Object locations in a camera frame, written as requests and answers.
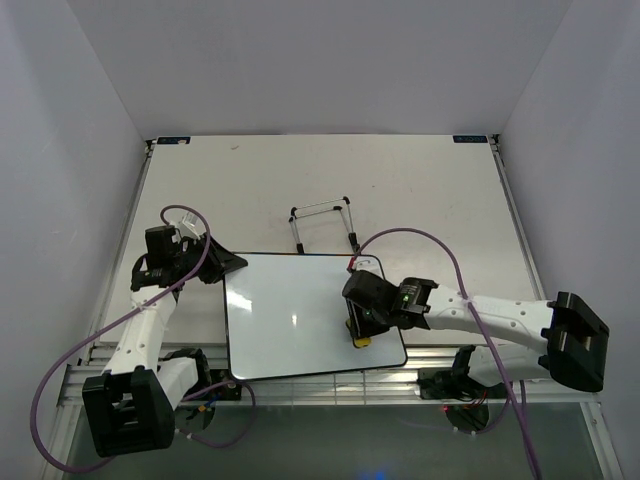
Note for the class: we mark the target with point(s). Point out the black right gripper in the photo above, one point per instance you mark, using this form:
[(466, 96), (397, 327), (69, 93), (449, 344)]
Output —
[(358, 327)]

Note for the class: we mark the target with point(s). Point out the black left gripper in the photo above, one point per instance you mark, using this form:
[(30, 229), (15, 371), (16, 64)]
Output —
[(221, 261)]

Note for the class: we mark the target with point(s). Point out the yellow whiteboard eraser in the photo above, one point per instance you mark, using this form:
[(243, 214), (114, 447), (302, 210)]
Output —
[(358, 343)]

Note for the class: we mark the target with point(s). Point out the white whiteboard black frame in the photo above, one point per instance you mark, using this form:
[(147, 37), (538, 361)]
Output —
[(285, 317)]

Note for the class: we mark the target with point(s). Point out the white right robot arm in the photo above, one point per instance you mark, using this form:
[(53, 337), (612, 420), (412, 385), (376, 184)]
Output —
[(561, 339)]

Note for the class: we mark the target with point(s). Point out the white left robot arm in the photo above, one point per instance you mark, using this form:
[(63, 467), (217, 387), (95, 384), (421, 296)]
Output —
[(131, 405)]

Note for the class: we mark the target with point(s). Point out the black metal easel stand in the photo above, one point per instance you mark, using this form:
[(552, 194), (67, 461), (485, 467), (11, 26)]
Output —
[(321, 218)]

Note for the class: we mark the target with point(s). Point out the blue label sticker left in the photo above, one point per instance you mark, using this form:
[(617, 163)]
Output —
[(174, 140)]

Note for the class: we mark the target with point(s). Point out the blue label sticker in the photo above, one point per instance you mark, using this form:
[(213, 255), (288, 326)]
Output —
[(174, 140), (470, 139)]

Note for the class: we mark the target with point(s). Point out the blue label sticker right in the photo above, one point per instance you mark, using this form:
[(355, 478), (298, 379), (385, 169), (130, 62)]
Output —
[(470, 139)]

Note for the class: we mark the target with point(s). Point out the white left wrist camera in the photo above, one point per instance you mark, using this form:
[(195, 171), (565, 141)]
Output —
[(187, 224)]

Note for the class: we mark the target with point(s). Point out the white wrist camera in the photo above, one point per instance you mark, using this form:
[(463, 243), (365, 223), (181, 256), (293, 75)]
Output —
[(366, 263), (187, 224)]

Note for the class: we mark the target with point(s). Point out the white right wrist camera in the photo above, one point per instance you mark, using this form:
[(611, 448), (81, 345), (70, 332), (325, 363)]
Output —
[(366, 263)]

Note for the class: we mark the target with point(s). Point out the aluminium table frame rail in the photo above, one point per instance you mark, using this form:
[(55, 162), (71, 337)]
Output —
[(390, 386)]

